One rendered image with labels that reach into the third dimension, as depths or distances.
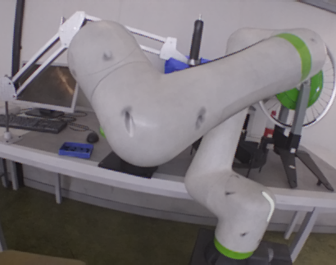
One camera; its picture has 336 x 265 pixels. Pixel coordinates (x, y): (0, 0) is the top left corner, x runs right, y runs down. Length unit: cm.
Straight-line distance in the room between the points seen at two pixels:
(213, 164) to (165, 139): 39
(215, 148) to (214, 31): 121
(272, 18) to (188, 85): 160
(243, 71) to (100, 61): 20
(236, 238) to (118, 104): 44
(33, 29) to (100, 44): 185
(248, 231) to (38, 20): 204
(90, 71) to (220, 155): 43
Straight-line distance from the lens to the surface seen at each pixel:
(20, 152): 101
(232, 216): 56
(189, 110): 26
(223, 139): 61
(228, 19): 174
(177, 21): 170
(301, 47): 48
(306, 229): 116
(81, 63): 30
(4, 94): 104
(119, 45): 29
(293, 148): 119
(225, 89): 30
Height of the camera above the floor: 129
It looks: 16 degrees down
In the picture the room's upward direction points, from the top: 9 degrees clockwise
